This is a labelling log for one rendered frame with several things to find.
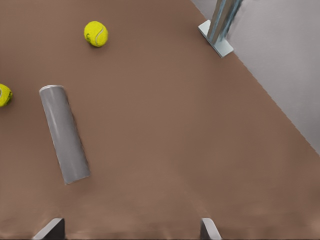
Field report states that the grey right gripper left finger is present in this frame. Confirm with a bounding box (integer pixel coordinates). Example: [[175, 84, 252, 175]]
[[32, 217, 66, 240]]

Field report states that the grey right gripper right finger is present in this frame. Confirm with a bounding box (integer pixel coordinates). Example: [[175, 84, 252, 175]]
[[200, 217, 222, 240]]

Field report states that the grey tennis ball tube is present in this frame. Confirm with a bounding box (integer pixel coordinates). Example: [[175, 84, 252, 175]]
[[39, 84, 91, 186]]

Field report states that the yellow tennis ball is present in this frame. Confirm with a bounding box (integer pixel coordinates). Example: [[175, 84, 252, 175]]
[[0, 83, 14, 108], [83, 20, 109, 48]]

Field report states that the silver frame post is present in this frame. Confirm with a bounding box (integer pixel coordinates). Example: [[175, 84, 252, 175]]
[[197, 0, 244, 59]]

